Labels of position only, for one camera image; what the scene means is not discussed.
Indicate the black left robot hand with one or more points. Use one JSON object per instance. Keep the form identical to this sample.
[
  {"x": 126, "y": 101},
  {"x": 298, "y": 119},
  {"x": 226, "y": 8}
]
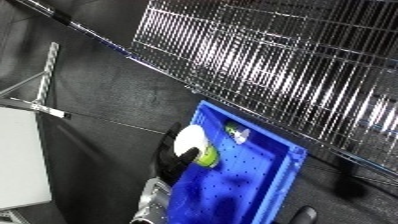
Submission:
[{"x": 166, "y": 166}]

